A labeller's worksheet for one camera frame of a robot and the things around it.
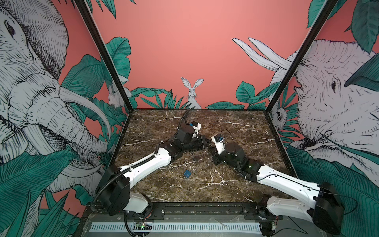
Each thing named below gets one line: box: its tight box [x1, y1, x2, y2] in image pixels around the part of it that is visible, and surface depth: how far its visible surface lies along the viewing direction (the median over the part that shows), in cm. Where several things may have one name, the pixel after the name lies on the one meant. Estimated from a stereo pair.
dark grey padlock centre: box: [190, 154, 201, 162], surface depth 95 cm
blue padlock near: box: [183, 169, 192, 179], surface depth 88 cm
